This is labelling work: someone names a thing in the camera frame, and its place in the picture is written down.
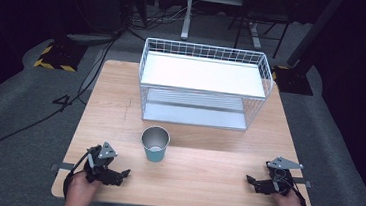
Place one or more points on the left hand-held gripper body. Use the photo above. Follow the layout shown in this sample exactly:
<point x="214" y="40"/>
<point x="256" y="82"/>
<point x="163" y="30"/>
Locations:
<point x="96" y="165"/>

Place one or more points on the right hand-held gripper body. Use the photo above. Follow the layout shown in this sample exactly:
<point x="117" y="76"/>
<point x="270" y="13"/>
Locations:
<point x="281" y="182"/>

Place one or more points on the person's right hand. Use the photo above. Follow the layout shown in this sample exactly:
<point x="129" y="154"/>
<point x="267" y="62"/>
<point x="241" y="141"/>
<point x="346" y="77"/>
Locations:
<point x="289" y="202"/>

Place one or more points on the person's left hand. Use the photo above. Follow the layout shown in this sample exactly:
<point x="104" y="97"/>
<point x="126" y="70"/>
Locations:
<point x="81" y="187"/>

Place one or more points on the teal cup with metal inside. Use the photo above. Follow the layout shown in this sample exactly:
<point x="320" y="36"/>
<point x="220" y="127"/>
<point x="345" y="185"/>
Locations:
<point x="155" y="144"/>

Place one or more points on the yellow black striped stand base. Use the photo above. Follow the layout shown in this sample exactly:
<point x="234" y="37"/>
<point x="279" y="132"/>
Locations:
<point x="61" y="57"/>
<point x="291" y="80"/>

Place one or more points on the black chair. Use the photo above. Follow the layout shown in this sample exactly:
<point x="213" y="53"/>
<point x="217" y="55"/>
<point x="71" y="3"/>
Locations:
<point x="265" y="13"/>

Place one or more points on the grey metal table bracket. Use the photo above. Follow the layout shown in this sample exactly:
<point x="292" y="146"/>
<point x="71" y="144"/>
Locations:
<point x="304" y="182"/>
<point x="63" y="166"/>

